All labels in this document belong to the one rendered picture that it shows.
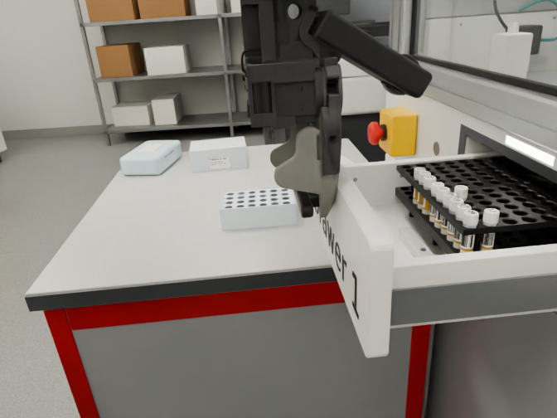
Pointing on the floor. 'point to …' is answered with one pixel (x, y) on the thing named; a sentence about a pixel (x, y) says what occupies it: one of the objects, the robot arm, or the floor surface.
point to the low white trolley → (213, 310)
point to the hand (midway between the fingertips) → (326, 196)
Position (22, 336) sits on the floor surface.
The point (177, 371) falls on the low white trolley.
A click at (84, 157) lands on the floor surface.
